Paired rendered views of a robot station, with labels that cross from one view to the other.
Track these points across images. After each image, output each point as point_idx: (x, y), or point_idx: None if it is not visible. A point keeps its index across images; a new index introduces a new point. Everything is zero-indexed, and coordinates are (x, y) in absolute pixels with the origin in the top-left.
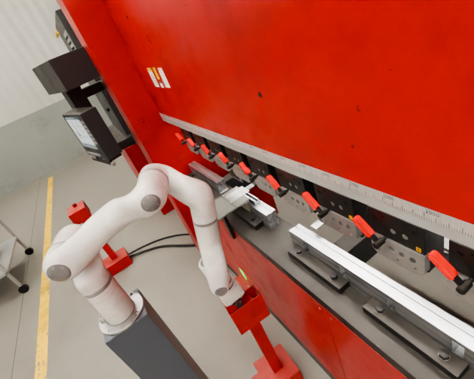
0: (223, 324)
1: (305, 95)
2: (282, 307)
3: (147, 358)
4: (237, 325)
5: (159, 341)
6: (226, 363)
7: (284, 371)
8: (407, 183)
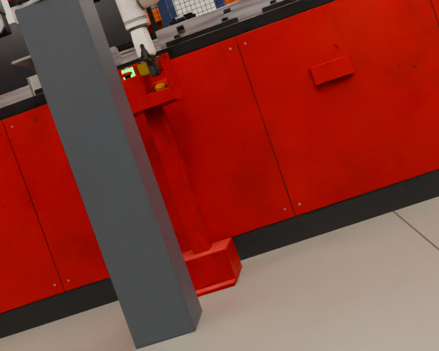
0: (61, 337)
1: None
2: (166, 184)
3: (106, 60)
4: (167, 78)
5: (108, 50)
6: (123, 326)
7: (217, 244)
8: None
